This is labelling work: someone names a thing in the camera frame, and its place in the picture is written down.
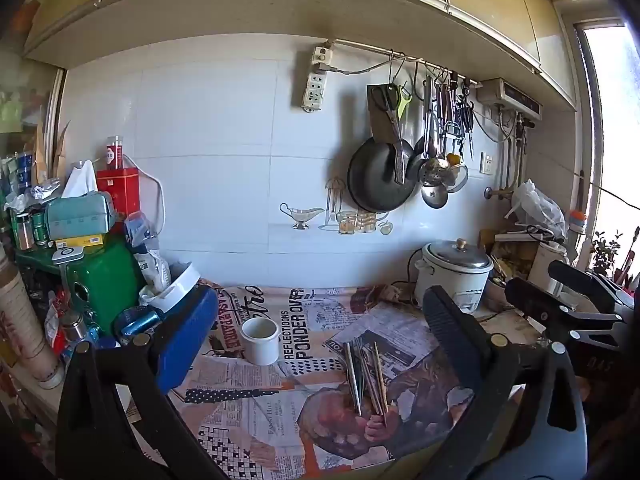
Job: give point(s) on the window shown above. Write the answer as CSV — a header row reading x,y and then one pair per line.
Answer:
x,y
612,135

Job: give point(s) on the blue foil packet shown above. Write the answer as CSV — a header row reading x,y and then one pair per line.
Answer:
x,y
137,325

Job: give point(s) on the green appliance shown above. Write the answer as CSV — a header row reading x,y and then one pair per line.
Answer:
x,y
107,285

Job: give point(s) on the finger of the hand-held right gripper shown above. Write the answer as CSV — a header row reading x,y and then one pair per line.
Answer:
x,y
575,275
540,302

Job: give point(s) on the red tin box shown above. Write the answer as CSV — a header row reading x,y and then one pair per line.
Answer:
x,y
120,190

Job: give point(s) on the white cup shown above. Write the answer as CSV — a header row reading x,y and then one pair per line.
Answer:
x,y
260,340

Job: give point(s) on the small black scissors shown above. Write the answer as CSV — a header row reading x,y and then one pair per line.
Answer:
x,y
468,120

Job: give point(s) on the green peeler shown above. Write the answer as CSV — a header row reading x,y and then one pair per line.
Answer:
x,y
406,99

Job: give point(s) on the slotted metal skimmer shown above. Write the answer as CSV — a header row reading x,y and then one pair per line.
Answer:
x,y
434,171

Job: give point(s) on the yellow wall cabinet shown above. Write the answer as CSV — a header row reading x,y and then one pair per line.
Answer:
x,y
300,0

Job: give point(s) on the yellow flat box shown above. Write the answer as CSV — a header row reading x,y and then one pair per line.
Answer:
x,y
80,240

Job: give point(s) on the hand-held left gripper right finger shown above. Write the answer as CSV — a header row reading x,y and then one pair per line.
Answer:
x,y
450,330

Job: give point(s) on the white printed plastic bag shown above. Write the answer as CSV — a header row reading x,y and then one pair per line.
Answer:
x,y
147,255

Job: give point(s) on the white wall socket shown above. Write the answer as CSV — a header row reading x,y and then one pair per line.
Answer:
x,y
486,163

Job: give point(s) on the white rice cooker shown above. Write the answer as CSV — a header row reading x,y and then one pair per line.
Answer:
x,y
450,275

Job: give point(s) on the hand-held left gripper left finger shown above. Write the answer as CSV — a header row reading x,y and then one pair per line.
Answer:
x,y
185,335

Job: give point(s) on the potted plant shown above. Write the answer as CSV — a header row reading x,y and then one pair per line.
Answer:
x,y
606,252

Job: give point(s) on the white water heater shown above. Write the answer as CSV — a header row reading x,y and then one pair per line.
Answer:
x,y
510,100

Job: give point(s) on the teal tissue box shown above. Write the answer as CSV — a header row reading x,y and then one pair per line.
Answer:
x,y
77,215

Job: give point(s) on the brass wall tap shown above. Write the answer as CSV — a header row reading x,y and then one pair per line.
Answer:
x,y
500,192

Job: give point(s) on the white plastic basin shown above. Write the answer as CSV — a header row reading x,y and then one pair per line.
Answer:
x,y
175,282

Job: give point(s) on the metal hanging rail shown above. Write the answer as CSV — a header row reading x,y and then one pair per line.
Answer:
x,y
400,55

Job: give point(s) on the mesh strainer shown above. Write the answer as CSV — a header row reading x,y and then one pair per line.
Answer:
x,y
457,177

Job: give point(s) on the white power strip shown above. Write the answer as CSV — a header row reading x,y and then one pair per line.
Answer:
x,y
313,91

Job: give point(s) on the black frying pan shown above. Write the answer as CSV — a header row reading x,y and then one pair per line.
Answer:
x,y
380,180

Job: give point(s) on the brown wooden chopstick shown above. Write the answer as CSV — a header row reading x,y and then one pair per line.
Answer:
x,y
380,385

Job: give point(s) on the teal chopstick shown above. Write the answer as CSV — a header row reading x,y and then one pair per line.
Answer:
x,y
360,367

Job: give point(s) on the white plug adapter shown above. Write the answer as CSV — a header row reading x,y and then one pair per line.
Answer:
x,y
322,55

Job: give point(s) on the white electric kettle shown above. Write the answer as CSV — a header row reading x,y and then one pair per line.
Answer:
x,y
546,265

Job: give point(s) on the newspaper print tablecloth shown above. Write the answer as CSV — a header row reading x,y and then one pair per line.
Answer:
x,y
280,410

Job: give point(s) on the stack of paper cups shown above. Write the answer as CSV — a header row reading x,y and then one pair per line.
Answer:
x,y
25,325

